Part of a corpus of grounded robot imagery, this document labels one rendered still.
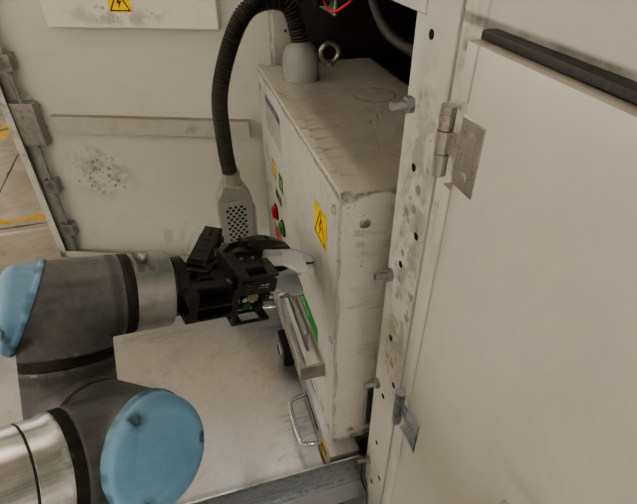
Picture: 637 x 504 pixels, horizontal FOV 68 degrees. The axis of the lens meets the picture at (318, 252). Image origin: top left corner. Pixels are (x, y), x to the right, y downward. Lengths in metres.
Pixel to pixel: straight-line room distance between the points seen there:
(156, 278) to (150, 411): 0.18
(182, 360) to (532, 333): 0.87
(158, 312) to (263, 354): 0.54
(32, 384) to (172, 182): 0.79
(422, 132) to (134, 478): 0.35
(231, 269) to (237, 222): 0.44
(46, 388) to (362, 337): 0.37
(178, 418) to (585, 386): 0.29
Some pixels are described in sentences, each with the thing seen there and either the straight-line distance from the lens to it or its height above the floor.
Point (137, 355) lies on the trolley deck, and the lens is 1.12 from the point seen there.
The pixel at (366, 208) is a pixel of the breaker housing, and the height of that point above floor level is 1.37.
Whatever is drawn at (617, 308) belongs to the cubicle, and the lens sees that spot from 0.25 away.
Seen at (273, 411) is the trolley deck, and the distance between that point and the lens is 0.97.
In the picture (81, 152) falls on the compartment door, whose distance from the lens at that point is 1.31.
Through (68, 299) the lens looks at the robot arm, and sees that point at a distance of 0.52.
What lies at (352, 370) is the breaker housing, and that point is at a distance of 0.70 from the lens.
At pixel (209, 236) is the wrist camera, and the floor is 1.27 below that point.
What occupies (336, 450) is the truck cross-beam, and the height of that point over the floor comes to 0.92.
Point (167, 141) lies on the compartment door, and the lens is 1.20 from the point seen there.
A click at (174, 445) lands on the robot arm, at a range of 0.42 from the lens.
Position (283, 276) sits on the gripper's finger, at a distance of 0.66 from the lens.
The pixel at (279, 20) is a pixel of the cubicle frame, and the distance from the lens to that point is 1.00.
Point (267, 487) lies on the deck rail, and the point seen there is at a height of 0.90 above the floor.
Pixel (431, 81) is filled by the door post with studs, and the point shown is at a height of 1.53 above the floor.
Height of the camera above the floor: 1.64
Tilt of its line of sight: 37 degrees down
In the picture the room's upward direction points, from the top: straight up
